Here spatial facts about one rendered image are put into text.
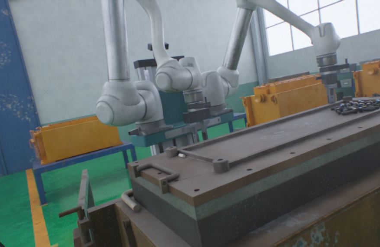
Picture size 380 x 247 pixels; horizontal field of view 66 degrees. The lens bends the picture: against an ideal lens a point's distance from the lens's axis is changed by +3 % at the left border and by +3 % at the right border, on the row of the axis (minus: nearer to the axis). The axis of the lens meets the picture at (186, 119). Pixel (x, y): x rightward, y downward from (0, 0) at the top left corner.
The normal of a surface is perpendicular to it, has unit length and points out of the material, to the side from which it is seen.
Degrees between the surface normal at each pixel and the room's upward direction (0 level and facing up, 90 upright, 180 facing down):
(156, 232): 0
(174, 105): 90
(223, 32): 90
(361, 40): 90
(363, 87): 90
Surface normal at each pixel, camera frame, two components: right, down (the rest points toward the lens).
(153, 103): 0.84, -0.07
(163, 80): -0.41, 0.32
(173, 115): 0.59, -0.01
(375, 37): -0.85, 0.21
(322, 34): -0.57, 0.04
